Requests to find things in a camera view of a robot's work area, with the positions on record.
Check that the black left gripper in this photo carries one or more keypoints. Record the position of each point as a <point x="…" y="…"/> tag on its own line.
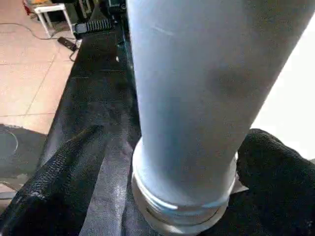
<point x="93" y="25"/>

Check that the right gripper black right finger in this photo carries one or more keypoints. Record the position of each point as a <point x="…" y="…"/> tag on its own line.
<point x="280" y="191"/>

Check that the white metal stool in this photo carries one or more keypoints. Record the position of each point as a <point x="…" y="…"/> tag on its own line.
<point x="49" y="9"/>

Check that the white plastic table leg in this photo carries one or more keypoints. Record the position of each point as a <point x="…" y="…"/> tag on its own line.
<point x="187" y="98"/>

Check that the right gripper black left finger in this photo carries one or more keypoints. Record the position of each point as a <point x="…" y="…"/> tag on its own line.
<point x="54" y="191"/>

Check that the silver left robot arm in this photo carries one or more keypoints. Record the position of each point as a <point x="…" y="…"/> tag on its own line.
<point x="19" y="152"/>

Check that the black power strip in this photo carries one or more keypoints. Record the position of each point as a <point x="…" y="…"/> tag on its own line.
<point x="67" y="43"/>

